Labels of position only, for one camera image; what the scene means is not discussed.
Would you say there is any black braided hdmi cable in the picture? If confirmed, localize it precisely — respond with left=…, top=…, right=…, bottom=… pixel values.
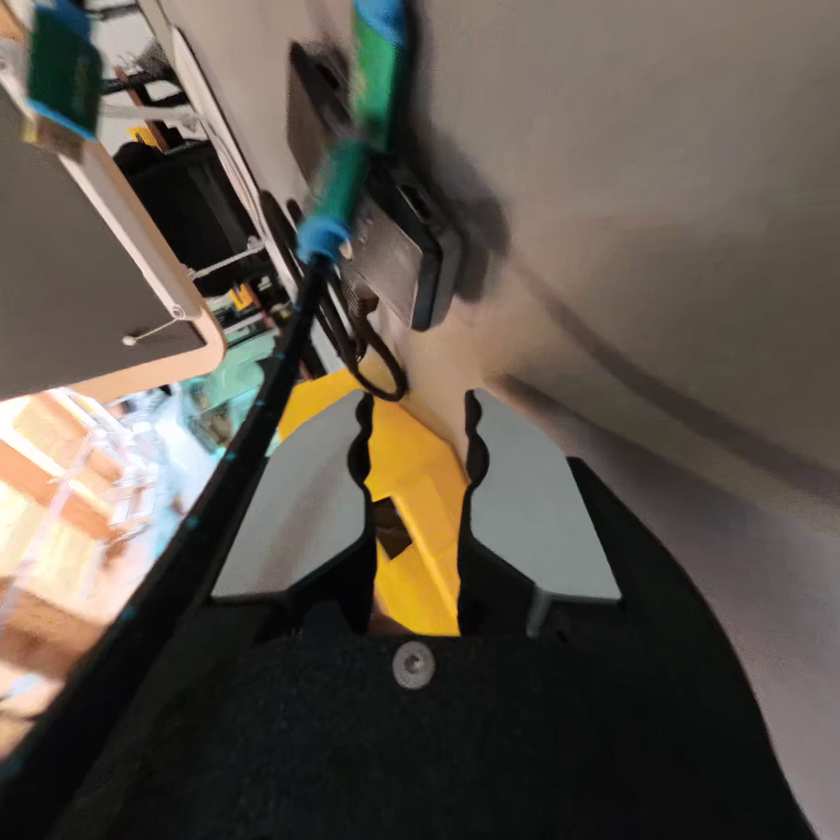
left=350, top=0, right=411, bottom=148
left=0, top=0, right=370, bottom=824

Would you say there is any yellow plastic bin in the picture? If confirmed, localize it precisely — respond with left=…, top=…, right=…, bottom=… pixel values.
left=279, top=367, right=470, bottom=636

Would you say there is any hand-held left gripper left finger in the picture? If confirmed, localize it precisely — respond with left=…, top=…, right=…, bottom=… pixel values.
left=211, top=390, right=376, bottom=634

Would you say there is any black bin divider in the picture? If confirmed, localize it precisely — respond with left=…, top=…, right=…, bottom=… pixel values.
left=373, top=499, right=414, bottom=560

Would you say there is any thick black switch cable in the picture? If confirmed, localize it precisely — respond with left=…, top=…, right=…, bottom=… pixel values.
left=261, top=190, right=409, bottom=403

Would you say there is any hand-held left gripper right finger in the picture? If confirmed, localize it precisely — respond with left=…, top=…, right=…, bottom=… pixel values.
left=457, top=390, right=622, bottom=636

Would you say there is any black board with wooden rim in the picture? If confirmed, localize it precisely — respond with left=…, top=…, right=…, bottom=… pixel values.
left=0, top=85, right=227, bottom=403

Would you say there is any black hdmi switch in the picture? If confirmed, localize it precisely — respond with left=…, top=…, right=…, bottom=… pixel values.
left=351, top=147, right=463, bottom=332

